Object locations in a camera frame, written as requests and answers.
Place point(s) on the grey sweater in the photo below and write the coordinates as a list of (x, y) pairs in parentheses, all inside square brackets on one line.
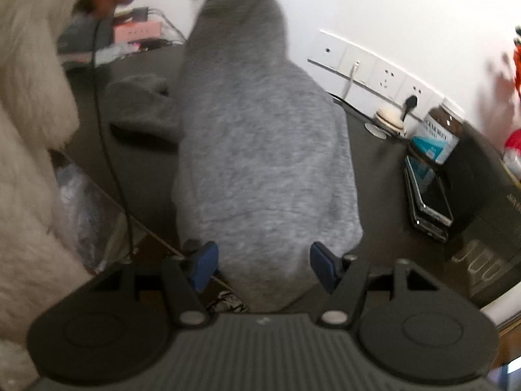
[(260, 150)]

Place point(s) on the dark slim device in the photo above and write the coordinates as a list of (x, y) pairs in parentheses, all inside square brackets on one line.
[(431, 232)]

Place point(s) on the white fluffy jacket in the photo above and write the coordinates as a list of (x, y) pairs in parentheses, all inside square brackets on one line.
[(24, 232)]

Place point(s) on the large black case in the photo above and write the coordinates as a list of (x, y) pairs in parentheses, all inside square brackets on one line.
[(480, 195)]

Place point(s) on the white desk grommet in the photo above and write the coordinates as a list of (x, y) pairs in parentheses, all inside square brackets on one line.
[(372, 129)]

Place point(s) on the person's left forearm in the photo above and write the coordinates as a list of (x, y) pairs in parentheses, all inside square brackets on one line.
[(32, 49)]

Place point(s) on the white wall socket panel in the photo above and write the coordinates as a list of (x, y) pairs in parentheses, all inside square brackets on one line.
[(366, 67)]

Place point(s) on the brown supplement bottle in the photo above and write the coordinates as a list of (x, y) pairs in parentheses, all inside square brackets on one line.
[(433, 138)]

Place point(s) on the cream round container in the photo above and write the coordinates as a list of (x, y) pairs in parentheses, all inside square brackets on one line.
[(388, 118)]

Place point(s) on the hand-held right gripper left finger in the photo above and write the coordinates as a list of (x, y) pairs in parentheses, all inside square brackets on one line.
[(203, 264)]

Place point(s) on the pile of desk clutter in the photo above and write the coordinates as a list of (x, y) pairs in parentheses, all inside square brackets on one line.
[(77, 32)]

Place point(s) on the clear plastic bag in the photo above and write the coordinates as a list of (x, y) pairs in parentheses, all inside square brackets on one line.
[(85, 211)]

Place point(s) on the black power plug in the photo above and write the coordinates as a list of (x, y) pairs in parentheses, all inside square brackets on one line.
[(410, 104)]

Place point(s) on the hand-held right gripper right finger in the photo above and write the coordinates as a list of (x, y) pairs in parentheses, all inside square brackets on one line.
[(325, 266)]

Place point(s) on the pink box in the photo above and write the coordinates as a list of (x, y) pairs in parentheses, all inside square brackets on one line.
[(136, 32)]

